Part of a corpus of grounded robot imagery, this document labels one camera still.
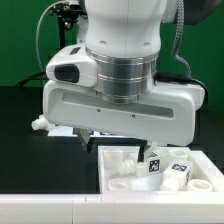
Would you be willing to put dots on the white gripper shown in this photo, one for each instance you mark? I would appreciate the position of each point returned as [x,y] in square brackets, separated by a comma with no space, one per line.
[164,115]

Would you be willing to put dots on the white square tabletop tray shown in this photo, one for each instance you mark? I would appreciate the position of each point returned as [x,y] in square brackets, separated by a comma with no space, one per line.
[206,177]

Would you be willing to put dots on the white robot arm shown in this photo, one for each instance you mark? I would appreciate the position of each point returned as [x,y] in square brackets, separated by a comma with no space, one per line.
[109,81]

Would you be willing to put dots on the white sheet with tags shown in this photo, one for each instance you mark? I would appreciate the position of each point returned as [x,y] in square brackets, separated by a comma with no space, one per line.
[64,131]

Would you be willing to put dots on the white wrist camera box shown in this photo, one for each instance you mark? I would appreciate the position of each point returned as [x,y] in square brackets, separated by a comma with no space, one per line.
[72,65]

